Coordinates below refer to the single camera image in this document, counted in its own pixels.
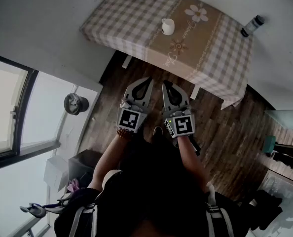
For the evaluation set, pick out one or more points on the green stool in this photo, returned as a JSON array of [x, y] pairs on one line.
[[270, 144]]

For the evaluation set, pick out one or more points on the person's right forearm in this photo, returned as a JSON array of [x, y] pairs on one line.
[[192, 162]]

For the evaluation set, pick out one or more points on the round bin with grey bag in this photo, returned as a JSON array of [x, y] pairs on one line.
[[75, 104]]

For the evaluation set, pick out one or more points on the checked beige flower tablecloth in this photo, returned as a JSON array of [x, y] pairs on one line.
[[205, 46]]

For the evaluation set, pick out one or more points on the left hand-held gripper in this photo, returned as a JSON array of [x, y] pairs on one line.
[[129, 120]]

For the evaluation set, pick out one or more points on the dark framed window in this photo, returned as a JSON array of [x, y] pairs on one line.
[[25, 102]]

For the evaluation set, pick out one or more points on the dark cardboard box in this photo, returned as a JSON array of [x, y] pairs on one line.
[[83, 164]]

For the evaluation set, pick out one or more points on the white desk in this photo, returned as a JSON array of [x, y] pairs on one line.
[[289, 199]]

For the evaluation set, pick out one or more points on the white box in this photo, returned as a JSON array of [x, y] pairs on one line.
[[55, 173]]

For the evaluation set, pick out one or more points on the black office chair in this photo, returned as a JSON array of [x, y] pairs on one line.
[[265, 206]]

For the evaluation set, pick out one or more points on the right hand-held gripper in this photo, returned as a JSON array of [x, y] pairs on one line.
[[183, 125]]

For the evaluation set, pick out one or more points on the white table leg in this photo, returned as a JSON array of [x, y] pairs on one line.
[[126, 62], [195, 92]]

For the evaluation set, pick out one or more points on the person's left forearm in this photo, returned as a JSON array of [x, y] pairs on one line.
[[109, 157]]

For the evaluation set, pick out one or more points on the person's shoe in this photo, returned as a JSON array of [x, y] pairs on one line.
[[158, 131]]

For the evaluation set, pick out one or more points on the grey bottle with black cap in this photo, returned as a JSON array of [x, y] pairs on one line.
[[252, 25]]

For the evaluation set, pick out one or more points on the grey blue curved frame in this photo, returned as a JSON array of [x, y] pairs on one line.
[[35, 210]]

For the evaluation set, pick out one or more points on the white cup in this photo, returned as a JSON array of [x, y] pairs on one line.
[[168, 26]]

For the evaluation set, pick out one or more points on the person's torso in black clothing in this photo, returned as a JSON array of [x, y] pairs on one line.
[[156, 194]]

